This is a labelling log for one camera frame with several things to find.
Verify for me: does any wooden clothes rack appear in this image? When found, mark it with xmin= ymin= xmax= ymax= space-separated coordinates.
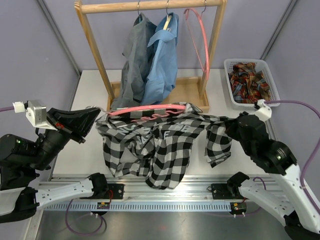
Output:
xmin=74 ymin=0 xmax=227 ymax=113

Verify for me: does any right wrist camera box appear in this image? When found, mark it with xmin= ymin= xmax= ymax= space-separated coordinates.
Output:
xmin=253 ymin=99 xmax=272 ymax=122

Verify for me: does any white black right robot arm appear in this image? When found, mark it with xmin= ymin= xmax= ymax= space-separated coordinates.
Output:
xmin=225 ymin=112 xmax=320 ymax=240

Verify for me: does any grey shirt hanger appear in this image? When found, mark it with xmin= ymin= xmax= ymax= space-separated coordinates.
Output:
xmin=137 ymin=0 xmax=143 ymax=23

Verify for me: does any black white checkered shirt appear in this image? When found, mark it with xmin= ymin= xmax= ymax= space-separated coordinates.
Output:
xmin=96 ymin=102 xmax=232 ymax=190

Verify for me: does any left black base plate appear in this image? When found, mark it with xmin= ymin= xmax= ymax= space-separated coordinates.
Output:
xmin=101 ymin=183 xmax=125 ymax=201

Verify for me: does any grey shirt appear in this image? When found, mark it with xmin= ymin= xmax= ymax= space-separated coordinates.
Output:
xmin=110 ymin=13 xmax=157 ymax=109

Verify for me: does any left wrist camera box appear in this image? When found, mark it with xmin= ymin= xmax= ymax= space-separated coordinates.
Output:
xmin=25 ymin=100 xmax=57 ymax=131

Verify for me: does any blue shirt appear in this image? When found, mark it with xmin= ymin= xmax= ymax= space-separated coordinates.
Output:
xmin=141 ymin=12 xmax=179 ymax=105

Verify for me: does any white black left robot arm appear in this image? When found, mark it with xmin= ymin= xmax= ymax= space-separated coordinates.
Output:
xmin=0 ymin=107 xmax=109 ymax=223

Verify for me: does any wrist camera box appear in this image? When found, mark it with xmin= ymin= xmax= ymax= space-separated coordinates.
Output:
xmin=25 ymin=100 xmax=57 ymax=131
xmin=253 ymin=99 xmax=272 ymax=122

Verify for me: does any slotted grey cable duct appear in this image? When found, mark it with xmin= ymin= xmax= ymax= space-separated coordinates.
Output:
xmin=46 ymin=201 xmax=231 ymax=212

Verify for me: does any aluminium mounting rail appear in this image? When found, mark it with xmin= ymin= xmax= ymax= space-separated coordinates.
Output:
xmin=33 ymin=174 xmax=307 ymax=203

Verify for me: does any pink hanger with chrome hook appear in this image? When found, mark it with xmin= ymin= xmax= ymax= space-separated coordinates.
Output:
xmin=85 ymin=104 xmax=187 ymax=124

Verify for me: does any red plaid shirt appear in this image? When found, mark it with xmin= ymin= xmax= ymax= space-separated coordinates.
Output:
xmin=228 ymin=62 xmax=271 ymax=104

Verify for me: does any empty pink hanger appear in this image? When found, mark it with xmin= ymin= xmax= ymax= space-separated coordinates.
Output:
xmin=183 ymin=0 xmax=210 ymax=80

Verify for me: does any wooden hanger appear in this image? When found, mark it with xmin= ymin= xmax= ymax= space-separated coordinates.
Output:
xmin=162 ymin=0 xmax=172 ymax=30

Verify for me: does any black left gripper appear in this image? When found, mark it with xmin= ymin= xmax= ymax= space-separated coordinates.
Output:
xmin=25 ymin=106 xmax=99 ymax=172

